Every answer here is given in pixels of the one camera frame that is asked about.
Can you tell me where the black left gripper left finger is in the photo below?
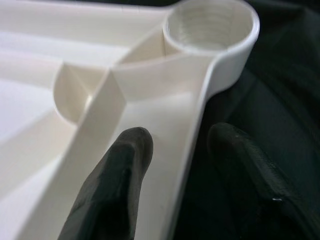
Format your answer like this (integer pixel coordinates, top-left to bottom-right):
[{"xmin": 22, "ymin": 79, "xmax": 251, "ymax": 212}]
[{"xmin": 58, "ymin": 126, "xmax": 154, "ymax": 240}]

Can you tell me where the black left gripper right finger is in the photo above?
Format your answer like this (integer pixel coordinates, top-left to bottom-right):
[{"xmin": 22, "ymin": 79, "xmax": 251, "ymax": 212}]
[{"xmin": 206, "ymin": 122, "xmax": 320, "ymax": 240}]

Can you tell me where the white plastic children table top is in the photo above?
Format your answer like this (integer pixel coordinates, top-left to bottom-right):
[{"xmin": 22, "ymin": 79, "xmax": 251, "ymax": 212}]
[{"xmin": 0, "ymin": 0, "xmax": 260, "ymax": 240}]

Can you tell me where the black cloth table cover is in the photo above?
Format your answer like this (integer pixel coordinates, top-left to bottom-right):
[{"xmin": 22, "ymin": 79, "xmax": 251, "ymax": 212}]
[{"xmin": 172, "ymin": 0, "xmax": 320, "ymax": 240}]

